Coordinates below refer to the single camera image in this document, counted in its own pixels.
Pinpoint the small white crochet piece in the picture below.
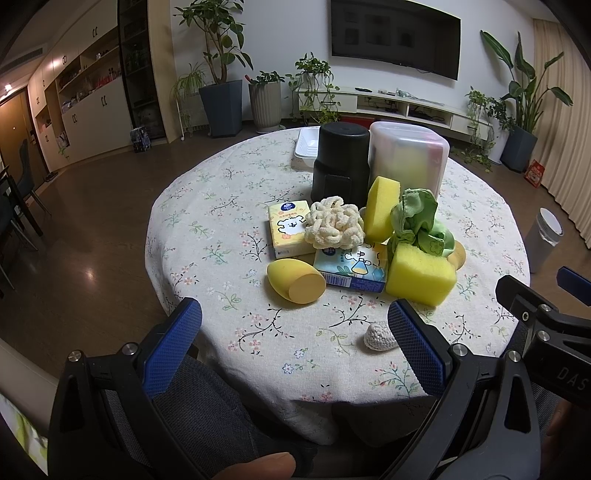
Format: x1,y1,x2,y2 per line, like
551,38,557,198
363,322,399,352

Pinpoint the yellow rectangular sponge front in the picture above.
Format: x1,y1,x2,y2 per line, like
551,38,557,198
386,243,457,307

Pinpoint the yellow rectangular sponge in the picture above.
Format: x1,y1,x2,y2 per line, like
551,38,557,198
386,243,457,307
363,176,401,243

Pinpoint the blue tissue pack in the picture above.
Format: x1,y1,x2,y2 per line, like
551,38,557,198
314,244,388,293

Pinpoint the green cloth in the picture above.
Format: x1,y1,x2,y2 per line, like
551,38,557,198
388,188,455,260

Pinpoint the yellow egg-shaped sponge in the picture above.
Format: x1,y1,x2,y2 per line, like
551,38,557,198
266,258,327,305

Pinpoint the cream knotted chenille ball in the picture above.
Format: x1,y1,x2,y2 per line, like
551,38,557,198
304,196,365,250

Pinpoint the yellow tissue pack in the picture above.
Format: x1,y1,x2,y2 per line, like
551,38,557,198
267,200,315,259

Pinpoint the tan peanut-shaped sponge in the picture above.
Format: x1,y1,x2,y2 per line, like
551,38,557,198
447,240,467,271

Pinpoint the person's right hand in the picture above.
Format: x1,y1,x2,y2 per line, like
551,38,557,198
540,400,572,479

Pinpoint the person's left hand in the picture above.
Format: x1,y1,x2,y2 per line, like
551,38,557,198
213,452,297,480

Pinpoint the grey trash can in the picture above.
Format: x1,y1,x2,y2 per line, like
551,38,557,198
524,208,564,274

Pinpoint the floral tablecloth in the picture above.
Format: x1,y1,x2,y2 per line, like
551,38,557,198
145,129,530,445

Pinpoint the red gift box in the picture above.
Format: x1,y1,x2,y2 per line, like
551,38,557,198
524,160,545,188

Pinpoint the beige curtain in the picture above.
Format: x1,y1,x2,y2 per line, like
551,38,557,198
534,20,591,244

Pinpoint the bird of paradise plant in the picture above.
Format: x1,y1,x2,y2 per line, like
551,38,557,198
480,30,573,173

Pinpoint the translucent plastic storage box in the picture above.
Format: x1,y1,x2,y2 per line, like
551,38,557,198
369,121,450,198

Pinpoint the small plant on console end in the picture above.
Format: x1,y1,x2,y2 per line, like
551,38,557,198
451,87,514,173

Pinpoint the black cylindrical container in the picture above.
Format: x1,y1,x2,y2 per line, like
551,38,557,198
311,122,370,208

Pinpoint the dark blue bag on floor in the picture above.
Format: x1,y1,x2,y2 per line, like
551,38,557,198
130,126,151,153

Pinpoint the white plastic tray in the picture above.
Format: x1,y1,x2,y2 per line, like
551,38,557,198
291,126,320,171

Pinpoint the spider plant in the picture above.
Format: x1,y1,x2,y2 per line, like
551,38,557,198
171,63,205,140

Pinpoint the white TV console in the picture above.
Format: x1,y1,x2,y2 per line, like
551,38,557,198
297,85,492,139

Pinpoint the trailing pothos plant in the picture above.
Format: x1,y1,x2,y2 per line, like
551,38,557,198
287,52,339,125

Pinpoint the plant in grey ribbed pot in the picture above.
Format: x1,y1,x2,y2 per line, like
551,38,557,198
245,71,284,134

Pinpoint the tall tree in blue pot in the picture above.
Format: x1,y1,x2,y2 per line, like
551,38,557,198
175,0,253,138

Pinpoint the white wall cabinet unit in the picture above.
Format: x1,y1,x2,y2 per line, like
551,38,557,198
28,27,132,172

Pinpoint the wall-mounted black television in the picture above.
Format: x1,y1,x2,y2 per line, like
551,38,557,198
329,1,461,80

